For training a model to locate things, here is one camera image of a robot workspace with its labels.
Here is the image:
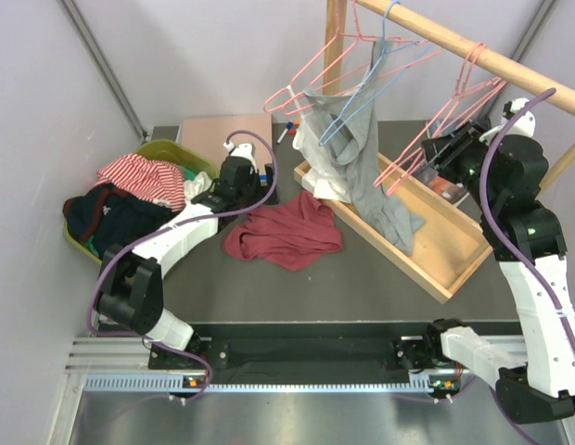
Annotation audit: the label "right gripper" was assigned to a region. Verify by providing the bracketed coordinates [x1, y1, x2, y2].
[421, 120, 498, 212]

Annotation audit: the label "maroon tank top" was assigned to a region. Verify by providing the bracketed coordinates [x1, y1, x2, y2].
[222, 191, 342, 272]

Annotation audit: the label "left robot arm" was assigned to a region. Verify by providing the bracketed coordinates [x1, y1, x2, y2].
[92, 141, 276, 368]

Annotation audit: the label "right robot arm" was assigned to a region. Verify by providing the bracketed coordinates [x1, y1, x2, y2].
[422, 97, 575, 425]

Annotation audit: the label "grey tank top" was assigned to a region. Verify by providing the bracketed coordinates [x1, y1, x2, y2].
[301, 38, 427, 257]

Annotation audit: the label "white crumpled cloth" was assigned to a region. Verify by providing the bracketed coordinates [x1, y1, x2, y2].
[184, 172, 213, 204]

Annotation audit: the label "green laundry basket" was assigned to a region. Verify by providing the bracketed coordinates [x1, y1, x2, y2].
[64, 139, 219, 263]

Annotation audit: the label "pink folder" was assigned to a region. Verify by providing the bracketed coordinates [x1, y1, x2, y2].
[178, 113, 273, 178]

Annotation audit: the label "stack of books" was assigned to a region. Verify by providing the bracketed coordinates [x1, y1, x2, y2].
[414, 118, 492, 207]

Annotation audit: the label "red white striped garment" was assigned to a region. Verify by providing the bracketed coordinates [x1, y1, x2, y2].
[96, 153, 185, 212]

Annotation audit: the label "blue capped marker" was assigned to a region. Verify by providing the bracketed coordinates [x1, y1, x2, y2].
[276, 121, 293, 145]

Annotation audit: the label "wooden clothes rack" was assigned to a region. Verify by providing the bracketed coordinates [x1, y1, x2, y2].
[319, 1, 575, 303]

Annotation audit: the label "navy garment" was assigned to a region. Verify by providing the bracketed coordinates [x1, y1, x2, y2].
[62, 184, 176, 259]

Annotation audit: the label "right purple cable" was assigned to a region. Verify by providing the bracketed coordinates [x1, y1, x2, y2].
[479, 87, 575, 445]

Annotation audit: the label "purple cable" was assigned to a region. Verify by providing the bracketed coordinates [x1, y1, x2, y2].
[84, 130, 279, 402]
[479, 87, 575, 445]

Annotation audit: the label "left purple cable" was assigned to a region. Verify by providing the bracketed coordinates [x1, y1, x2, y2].
[84, 130, 279, 402]

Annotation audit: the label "blue wire hanger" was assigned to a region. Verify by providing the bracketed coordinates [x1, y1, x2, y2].
[308, 1, 441, 146]

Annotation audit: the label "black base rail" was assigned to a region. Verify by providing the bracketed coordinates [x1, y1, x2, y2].
[192, 321, 451, 385]

